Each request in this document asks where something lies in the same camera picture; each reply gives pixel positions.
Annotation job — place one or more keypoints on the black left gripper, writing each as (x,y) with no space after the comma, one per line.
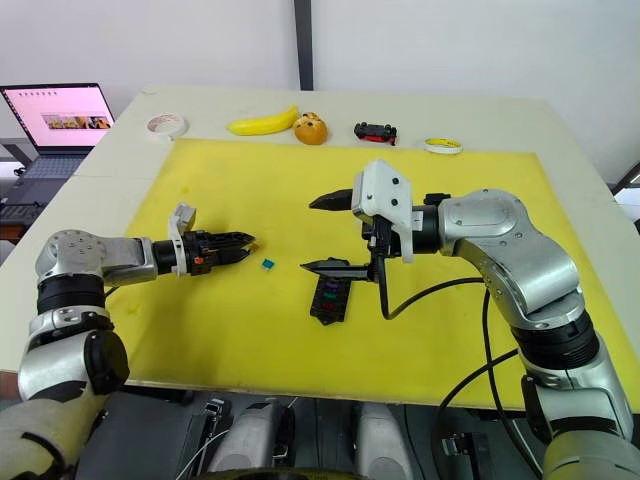
(202,250)

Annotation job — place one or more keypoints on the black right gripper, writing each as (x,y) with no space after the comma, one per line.
(364,227)

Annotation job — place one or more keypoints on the black fuse box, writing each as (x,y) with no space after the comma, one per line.
(340,300)

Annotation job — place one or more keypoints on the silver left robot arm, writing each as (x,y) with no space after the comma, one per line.
(120,255)

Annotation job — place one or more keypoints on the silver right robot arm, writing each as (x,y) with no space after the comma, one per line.
(500,225)

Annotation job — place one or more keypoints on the small teal fuse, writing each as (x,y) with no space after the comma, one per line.
(268,262)

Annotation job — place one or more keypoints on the yellow foam mat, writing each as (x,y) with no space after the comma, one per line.
(250,190)

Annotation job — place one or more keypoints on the brown muffin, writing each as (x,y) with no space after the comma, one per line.
(310,134)

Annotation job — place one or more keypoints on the black and red toy car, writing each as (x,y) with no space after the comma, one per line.
(375,132)

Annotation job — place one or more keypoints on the yellow banana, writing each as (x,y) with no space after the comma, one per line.
(260,125)

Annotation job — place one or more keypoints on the white tape roll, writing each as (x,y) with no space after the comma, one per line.
(165,136)

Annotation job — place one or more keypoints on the yellow tape roll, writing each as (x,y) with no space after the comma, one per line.
(442,149)

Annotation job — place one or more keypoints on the grey rounded housing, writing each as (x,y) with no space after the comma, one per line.
(382,440)
(250,435)

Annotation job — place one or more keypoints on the black vertical pole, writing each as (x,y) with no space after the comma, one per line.
(304,45)

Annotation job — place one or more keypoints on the black keyboard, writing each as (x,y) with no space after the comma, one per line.
(20,210)

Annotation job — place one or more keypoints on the open laptop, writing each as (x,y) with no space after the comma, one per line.
(55,115)

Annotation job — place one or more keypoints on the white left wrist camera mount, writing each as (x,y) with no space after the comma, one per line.
(182,215)

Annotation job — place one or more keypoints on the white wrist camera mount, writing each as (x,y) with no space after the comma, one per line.
(387,190)
(182,215)

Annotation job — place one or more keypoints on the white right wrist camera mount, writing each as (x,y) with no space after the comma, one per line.
(387,190)

